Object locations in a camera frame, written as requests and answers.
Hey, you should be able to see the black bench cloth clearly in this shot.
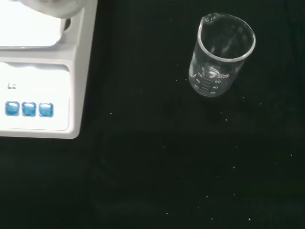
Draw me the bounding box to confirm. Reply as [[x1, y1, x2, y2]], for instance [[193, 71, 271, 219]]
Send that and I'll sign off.
[[0, 0, 305, 229]]

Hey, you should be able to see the white electronic balance steel pan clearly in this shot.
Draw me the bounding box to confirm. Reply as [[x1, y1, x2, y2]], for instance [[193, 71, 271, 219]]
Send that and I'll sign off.
[[0, 0, 99, 140]]

